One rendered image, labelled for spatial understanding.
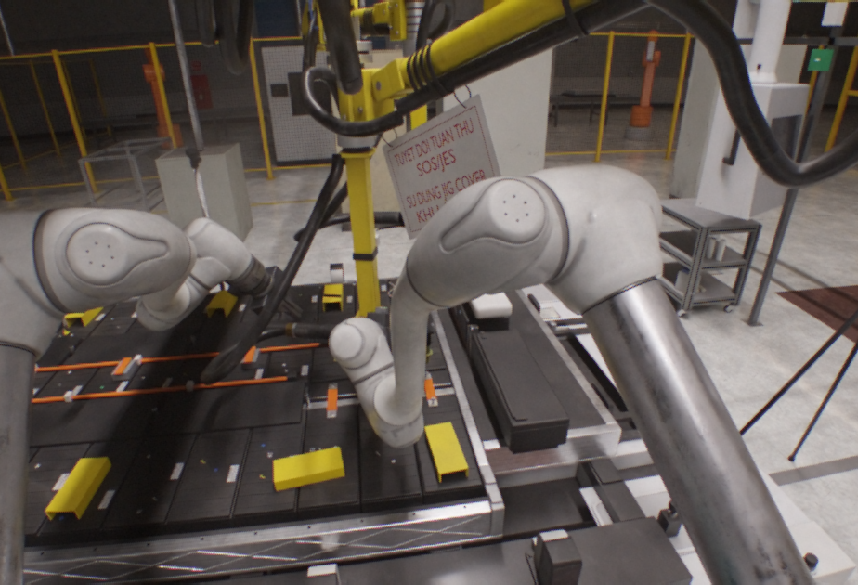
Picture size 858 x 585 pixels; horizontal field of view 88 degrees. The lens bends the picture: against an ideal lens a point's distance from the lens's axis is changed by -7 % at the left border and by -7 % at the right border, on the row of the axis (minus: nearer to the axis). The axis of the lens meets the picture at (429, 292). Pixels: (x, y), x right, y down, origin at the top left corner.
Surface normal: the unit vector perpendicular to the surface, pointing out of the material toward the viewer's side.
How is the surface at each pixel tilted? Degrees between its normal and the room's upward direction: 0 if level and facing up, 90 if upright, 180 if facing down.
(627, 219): 49
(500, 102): 90
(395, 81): 90
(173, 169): 90
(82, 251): 71
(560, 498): 0
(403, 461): 0
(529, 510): 0
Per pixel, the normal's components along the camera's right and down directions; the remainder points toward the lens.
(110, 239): 0.34, 0.13
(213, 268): 0.48, 0.52
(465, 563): -0.02, -0.89
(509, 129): 0.15, 0.45
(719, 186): -0.84, 0.26
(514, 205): 0.22, -0.25
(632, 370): -0.74, 0.11
